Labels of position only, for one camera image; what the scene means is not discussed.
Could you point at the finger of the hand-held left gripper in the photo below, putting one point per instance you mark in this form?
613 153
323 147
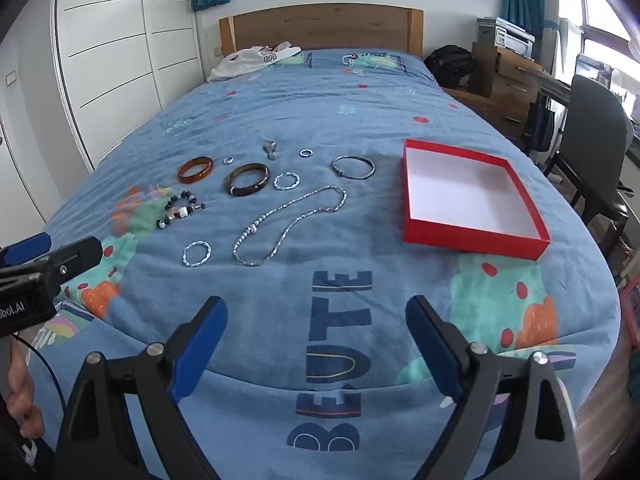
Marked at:
75 257
27 249

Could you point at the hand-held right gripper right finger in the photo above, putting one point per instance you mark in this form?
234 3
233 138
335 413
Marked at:
432 340

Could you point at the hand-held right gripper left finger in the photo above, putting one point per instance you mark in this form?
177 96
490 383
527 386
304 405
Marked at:
202 340

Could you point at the orange amber bangle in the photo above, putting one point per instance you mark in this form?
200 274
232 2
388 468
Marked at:
192 180

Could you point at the red cardboard box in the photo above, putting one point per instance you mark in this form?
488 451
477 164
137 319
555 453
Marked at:
465 195

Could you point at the dark brown bangle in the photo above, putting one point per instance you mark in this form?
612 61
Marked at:
250 190

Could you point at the thin silver bangle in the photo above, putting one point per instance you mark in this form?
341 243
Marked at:
334 166

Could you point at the silver wristwatch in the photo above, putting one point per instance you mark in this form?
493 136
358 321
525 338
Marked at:
270 149

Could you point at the person's left hand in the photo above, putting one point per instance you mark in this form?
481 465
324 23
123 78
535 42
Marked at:
22 395

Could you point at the person's dark clothing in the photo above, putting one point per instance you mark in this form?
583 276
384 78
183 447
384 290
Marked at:
22 460

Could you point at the white wardrobe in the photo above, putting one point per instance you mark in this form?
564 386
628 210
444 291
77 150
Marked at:
100 60

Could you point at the navy hanging bag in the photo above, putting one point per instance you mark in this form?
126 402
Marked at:
539 125

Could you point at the white garment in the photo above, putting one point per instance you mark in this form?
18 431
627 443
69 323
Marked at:
240 62

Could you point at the dark grey chair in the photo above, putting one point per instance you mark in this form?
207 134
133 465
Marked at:
595 130

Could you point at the black backpack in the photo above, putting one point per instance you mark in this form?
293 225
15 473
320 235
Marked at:
450 65

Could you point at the small wooden drawer unit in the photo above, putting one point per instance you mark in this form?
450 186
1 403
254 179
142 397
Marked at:
515 75

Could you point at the white printer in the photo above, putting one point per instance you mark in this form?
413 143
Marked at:
505 35

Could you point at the computer monitor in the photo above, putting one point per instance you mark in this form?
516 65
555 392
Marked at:
592 70

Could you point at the wooden headboard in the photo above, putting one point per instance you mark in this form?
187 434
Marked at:
320 27

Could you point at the wall light switch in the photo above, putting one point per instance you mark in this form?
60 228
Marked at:
11 79

